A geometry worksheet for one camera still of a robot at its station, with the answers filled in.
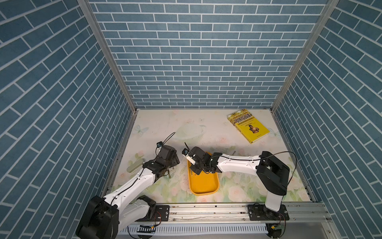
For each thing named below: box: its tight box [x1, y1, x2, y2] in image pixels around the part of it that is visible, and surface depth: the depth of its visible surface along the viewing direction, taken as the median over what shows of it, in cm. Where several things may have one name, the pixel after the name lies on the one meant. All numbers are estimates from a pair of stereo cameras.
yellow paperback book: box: [227, 108, 271, 144], surface depth 109 cm
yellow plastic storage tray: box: [187, 159, 220, 196], surface depth 83 cm
